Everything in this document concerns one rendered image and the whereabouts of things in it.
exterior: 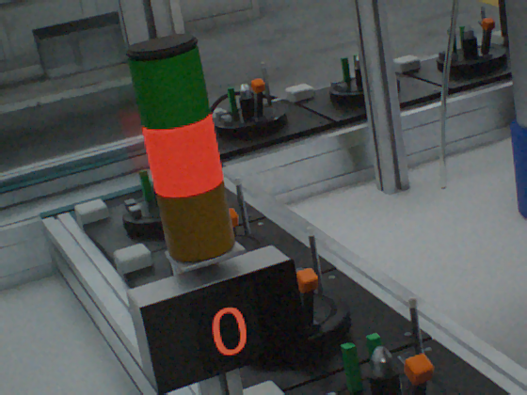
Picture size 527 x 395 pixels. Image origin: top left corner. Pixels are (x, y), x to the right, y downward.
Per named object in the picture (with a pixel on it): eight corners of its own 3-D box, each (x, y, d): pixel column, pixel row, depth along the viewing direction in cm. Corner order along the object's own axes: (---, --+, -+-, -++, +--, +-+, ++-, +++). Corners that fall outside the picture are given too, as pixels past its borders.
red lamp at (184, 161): (233, 183, 80) (221, 118, 79) (167, 203, 79) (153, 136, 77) (210, 167, 85) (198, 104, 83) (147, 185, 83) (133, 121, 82)
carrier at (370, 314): (434, 352, 127) (421, 249, 123) (236, 423, 119) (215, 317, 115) (340, 281, 148) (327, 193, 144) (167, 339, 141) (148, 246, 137)
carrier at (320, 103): (450, 99, 217) (443, 35, 213) (338, 132, 210) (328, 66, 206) (391, 78, 239) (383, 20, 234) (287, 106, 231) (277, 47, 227)
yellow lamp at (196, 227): (245, 247, 82) (233, 185, 80) (181, 268, 80) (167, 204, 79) (221, 229, 86) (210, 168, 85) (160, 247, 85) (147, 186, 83)
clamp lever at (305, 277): (317, 325, 127) (319, 277, 122) (301, 331, 126) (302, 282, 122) (304, 305, 130) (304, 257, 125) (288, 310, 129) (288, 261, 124)
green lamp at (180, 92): (220, 117, 79) (208, 48, 77) (152, 135, 77) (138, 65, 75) (198, 103, 83) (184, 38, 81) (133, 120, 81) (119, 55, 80)
